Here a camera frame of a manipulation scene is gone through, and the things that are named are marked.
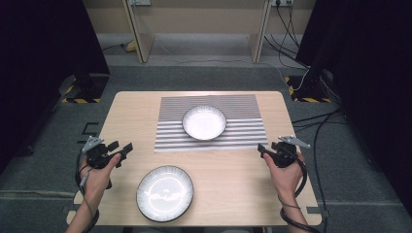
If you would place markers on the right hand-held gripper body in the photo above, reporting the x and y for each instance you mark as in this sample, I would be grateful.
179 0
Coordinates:
286 155

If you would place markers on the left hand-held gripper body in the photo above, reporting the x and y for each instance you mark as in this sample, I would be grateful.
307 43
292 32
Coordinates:
97 157

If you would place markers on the dark-rimmed ribbed white plate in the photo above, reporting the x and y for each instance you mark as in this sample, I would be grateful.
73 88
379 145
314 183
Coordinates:
165 194

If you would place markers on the plain white ribbed deep plate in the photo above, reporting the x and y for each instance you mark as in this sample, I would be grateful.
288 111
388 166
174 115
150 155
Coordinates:
204 123

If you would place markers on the person's left hand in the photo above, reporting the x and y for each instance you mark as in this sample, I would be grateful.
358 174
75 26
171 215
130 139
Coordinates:
97 181

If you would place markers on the person's right hand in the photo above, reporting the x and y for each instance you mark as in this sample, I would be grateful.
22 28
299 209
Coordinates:
288 181

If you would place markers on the grey striped placemat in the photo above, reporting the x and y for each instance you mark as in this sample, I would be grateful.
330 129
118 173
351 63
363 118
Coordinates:
246 110

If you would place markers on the stand base with hazard tape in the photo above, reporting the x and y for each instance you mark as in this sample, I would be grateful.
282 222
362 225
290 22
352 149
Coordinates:
94 89
307 90

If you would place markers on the yellow floor wedge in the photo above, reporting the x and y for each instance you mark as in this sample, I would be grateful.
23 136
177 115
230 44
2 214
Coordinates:
130 47

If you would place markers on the light wooden desk leg panel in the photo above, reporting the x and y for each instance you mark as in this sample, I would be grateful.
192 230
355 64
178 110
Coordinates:
257 42
142 42

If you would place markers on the black curtain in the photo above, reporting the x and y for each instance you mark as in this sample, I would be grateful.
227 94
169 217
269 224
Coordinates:
39 64
372 64

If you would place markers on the white wall socket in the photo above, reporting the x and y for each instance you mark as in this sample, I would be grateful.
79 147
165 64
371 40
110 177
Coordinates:
281 2
139 2

